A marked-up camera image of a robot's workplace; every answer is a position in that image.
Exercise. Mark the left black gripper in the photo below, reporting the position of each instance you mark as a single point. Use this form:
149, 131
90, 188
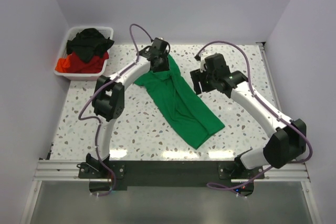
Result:
165, 67

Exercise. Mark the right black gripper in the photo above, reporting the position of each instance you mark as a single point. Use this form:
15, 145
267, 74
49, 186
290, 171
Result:
197, 76

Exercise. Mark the green t shirt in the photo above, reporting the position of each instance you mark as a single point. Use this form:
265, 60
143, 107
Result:
184, 111

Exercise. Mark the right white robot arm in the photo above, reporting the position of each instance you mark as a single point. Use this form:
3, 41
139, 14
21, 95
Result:
286, 136

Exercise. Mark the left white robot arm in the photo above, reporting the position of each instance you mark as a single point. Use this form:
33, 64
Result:
109, 97

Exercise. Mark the white laundry basket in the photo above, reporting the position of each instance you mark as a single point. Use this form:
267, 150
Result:
106, 31

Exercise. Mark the black t shirt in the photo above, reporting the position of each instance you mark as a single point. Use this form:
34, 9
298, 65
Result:
88, 43

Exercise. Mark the red t shirt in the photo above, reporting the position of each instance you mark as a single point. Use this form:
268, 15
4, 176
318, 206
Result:
74, 64

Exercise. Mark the orange t shirt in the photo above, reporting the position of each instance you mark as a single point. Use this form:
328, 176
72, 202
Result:
63, 65

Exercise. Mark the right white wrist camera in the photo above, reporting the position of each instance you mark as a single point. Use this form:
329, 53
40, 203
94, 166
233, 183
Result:
203, 65

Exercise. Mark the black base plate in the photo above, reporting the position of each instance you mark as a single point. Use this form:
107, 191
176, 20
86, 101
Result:
164, 174

